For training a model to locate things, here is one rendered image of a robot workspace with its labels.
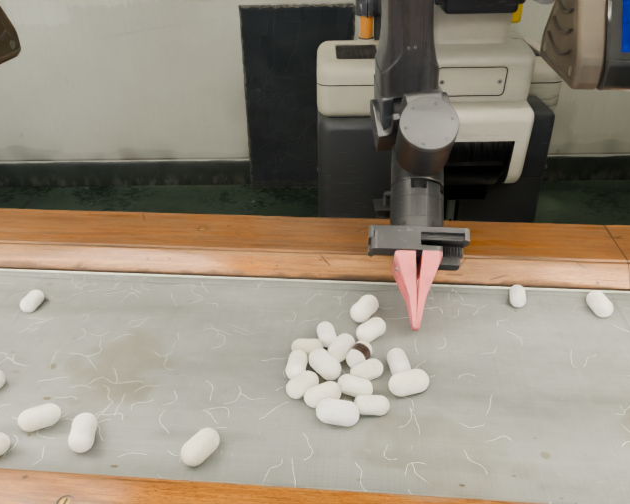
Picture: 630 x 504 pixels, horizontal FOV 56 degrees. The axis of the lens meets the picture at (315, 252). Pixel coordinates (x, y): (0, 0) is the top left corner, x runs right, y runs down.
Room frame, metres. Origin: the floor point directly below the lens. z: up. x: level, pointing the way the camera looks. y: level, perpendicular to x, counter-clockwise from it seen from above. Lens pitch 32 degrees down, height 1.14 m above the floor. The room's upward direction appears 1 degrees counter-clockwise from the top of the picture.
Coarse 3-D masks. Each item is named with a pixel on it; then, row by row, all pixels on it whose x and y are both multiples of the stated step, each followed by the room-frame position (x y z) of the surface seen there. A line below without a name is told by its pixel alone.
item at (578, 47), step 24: (576, 0) 0.34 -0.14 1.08; (600, 0) 0.34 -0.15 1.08; (624, 0) 0.34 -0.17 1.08; (552, 24) 0.38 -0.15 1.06; (576, 24) 0.33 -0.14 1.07; (600, 24) 0.33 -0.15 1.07; (624, 24) 0.33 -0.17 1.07; (552, 48) 0.36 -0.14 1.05; (576, 48) 0.33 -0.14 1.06; (600, 48) 0.32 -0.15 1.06; (624, 48) 0.32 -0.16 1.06; (576, 72) 0.32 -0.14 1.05; (600, 72) 0.32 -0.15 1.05; (624, 72) 0.32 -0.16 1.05
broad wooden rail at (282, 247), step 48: (0, 240) 0.65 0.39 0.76; (48, 240) 0.65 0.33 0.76; (96, 240) 0.65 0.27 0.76; (144, 240) 0.64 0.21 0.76; (192, 240) 0.64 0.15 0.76; (240, 240) 0.64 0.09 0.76; (288, 240) 0.64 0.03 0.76; (336, 240) 0.63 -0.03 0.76; (480, 240) 0.63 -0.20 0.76; (528, 240) 0.63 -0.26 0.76; (576, 240) 0.62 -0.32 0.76; (624, 240) 0.62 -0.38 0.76; (576, 288) 0.56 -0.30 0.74; (624, 288) 0.55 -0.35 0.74
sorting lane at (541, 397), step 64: (0, 320) 0.52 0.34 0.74; (64, 320) 0.52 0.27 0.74; (128, 320) 0.51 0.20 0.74; (192, 320) 0.51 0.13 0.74; (256, 320) 0.51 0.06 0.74; (320, 320) 0.51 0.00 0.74; (384, 320) 0.51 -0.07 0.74; (448, 320) 0.50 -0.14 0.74; (512, 320) 0.50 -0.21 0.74; (576, 320) 0.50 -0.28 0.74; (64, 384) 0.42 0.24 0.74; (128, 384) 0.42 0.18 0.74; (192, 384) 0.41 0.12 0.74; (256, 384) 0.41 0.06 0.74; (384, 384) 0.41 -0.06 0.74; (448, 384) 0.41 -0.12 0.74; (512, 384) 0.41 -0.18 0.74; (576, 384) 0.41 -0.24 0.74; (64, 448) 0.34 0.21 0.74; (128, 448) 0.34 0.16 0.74; (256, 448) 0.34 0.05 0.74; (320, 448) 0.34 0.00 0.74; (384, 448) 0.34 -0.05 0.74; (448, 448) 0.33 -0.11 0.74; (512, 448) 0.33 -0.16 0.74; (576, 448) 0.33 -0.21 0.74
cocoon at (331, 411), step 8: (328, 400) 0.37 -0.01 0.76; (336, 400) 0.37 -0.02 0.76; (344, 400) 0.37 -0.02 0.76; (320, 408) 0.36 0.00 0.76; (328, 408) 0.36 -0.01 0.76; (336, 408) 0.36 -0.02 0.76; (344, 408) 0.36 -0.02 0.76; (352, 408) 0.36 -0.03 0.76; (320, 416) 0.36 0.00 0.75; (328, 416) 0.36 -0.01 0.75; (336, 416) 0.36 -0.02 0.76; (344, 416) 0.36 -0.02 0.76; (352, 416) 0.36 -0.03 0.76; (336, 424) 0.36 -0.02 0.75; (344, 424) 0.35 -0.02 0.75; (352, 424) 0.36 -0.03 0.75
